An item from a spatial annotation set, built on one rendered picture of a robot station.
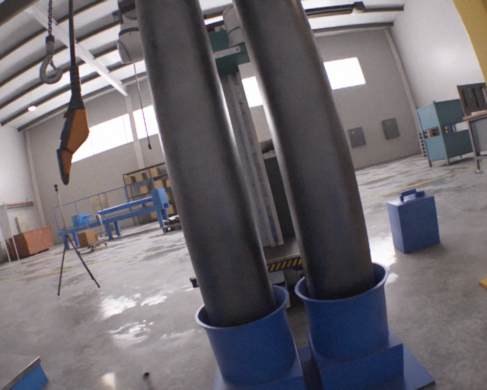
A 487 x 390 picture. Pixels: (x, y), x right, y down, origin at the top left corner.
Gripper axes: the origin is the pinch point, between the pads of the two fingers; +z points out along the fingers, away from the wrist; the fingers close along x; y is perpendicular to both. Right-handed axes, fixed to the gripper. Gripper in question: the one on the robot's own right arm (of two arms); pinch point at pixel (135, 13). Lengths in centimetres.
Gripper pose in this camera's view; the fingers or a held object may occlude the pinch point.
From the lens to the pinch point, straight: 134.1
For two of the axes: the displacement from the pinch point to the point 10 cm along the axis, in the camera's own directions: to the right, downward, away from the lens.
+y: 0.7, 3.5, 9.3
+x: -9.3, 3.6, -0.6
